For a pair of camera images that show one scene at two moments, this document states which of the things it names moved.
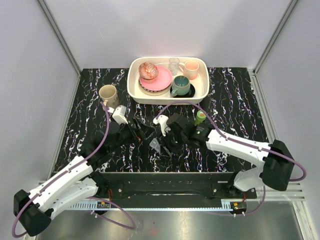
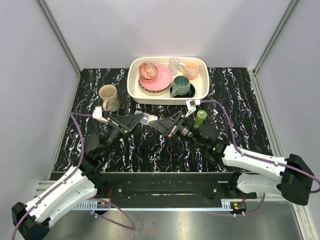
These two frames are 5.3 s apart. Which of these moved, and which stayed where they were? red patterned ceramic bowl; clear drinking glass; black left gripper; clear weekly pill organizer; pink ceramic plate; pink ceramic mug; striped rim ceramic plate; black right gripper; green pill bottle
Moved: black left gripper; black right gripper; clear weekly pill organizer
Stayed: green pill bottle; red patterned ceramic bowl; pink ceramic plate; pink ceramic mug; clear drinking glass; striped rim ceramic plate
